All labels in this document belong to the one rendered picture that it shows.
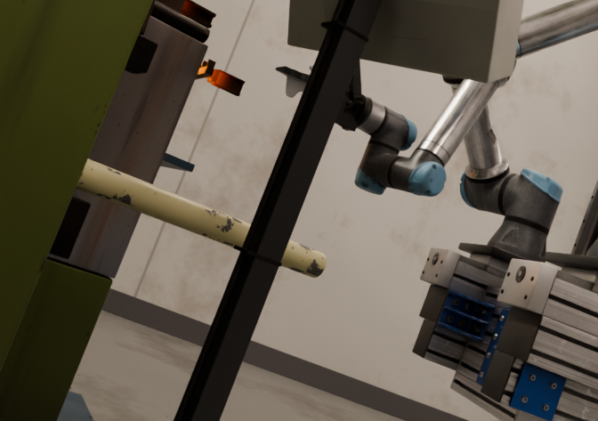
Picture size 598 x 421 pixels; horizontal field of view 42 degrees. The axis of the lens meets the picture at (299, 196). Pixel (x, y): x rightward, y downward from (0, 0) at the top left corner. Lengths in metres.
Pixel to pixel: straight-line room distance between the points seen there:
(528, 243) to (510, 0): 1.05
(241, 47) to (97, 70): 3.31
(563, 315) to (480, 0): 0.68
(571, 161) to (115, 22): 3.98
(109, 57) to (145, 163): 0.36
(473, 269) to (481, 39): 1.01
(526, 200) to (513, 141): 2.63
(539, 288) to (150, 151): 0.74
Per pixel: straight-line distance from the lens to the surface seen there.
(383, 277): 4.42
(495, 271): 2.01
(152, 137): 1.40
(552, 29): 1.65
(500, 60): 1.08
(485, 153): 2.09
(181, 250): 4.26
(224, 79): 2.21
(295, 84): 1.76
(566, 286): 1.52
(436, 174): 1.70
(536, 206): 2.06
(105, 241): 1.39
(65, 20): 1.07
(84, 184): 1.13
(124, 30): 1.09
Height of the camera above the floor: 0.62
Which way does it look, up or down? 4 degrees up
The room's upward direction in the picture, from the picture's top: 21 degrees clockwise
